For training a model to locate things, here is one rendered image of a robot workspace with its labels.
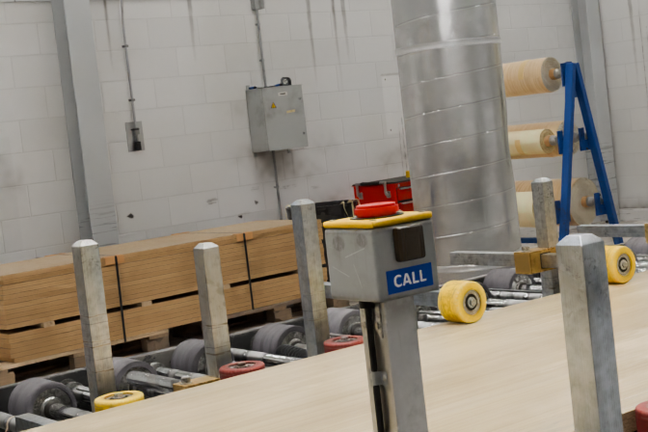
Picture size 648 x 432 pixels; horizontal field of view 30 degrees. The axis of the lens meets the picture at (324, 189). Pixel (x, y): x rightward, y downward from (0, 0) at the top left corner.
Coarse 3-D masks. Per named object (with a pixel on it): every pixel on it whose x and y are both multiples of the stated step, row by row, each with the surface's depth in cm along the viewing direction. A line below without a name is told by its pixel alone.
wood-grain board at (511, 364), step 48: (624, 288) 250; (432, 336) 221; (480, 336) 216; (528, 336) 211; (624, 336) 202; (240, 384) 198; (288, 384) 194; (336, 384) 190; (432, 384) 182; (480, 384) 178; (528, 384) 175; (624, 384) 168
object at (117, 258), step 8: (184, 232) 860; (200, 232) 840; (208, 232) 832; (216, 232) 824; (224, 232) 817; (232, 232) 808; (240, 232) 801; (248, 232) 802; (240, 240) 797; (104, 256) 737; (112, 256) 736; (120, 256) 740; (248, 264) 801; (248, 272) 800; (120, 288) 739; (120, 296) 739; (120, 304) 738
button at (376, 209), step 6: (366, 204) 107; (372, 204) 106; (378, 204) 105; (384, 204) 105; (390, 204) 105; (396, 204) 106; (354, 210) 106; (360, 210) 105; (366, 210) 105; (372, 210) 105; (378, 210) 105; (384, 210) 105; (390, 210) 105; (396, 210) 106; (360, 216) 106; (366, 216) 105; (372, 216) 105; (378, 216) 105
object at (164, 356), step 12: (480, 276) 337; (288, 324) 296; (300, 324) 298; (240, 336) 287; (252, 336) 289; (168, 348) 276; (240, 348) 287; (144, 360) 271; (156, 360) 273; (168, 360) 275; (60, 372) 261; (72, 372) 261; (84, 372) 263; (12, 384) 254; (84, 384) 263; (0, 396) 251; (0, 408) 251; (84, 408) 262
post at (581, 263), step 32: (576, 256) 121; (576, 288) 121; (608, 288) 122; (576, 320) 122; (608, 320) 122; (576, 352) 122; (608, 352) 122; (576, 384) 123; (608, 384) 122; (576, 416) 123; (608, 416) 122
